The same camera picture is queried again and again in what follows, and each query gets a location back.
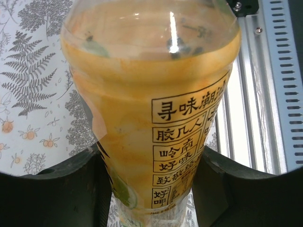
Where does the orange juice bottle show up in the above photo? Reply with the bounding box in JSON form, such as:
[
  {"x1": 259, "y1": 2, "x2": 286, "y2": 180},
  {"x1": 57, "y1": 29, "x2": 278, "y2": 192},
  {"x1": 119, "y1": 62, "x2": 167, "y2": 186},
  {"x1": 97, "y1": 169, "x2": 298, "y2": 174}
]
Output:
[{"x1": 59, "y1": 0, "x2": 242, "y2": 227}]

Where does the slotted grey cable duct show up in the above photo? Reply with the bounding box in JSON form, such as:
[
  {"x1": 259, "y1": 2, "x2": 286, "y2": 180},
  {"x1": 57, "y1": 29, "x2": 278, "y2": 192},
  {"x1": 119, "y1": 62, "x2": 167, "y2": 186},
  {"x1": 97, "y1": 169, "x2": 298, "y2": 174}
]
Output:
[{"x1": 259, "y1": 0, "x2": 303, "y2": 172}]

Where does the floral patterned tablecloth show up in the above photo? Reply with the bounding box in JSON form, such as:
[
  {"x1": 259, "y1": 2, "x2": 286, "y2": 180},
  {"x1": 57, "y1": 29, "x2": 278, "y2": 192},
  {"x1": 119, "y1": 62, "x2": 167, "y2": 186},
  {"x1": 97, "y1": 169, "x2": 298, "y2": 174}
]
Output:
[{"x1": 0, "y1": 0, "x2": 228, "y2": 227}]

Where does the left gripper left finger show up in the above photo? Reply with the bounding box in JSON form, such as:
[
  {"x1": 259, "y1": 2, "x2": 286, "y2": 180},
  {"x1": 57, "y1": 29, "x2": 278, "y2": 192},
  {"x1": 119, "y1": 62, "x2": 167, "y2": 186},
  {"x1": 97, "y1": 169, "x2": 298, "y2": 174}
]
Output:
[{"x1": 0, "y1": 143, "x2": 113, "y2": 227}]

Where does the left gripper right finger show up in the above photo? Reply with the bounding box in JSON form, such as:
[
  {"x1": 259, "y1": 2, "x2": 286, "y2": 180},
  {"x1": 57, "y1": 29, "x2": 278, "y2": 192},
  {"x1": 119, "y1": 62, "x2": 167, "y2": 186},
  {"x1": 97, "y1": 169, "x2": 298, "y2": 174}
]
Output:
[{"x1": 191, "y1": 145, "x2": 303, "y2": 227}]

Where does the grooved aluminium table rail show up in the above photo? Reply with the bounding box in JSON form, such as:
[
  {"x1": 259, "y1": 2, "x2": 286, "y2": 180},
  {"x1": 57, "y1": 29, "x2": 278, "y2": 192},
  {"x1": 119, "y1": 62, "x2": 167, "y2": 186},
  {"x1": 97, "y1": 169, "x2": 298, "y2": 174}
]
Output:
[{"x1": 213, "y1": 11, "x2": 282, "y2": 175}]

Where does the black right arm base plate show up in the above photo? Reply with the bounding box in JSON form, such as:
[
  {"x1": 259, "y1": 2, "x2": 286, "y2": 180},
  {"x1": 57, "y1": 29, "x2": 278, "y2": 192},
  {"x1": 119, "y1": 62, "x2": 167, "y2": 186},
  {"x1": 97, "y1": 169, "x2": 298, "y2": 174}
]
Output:
[{"x1": 226, "y1": 0, "x2": 261, "y2": 17}]

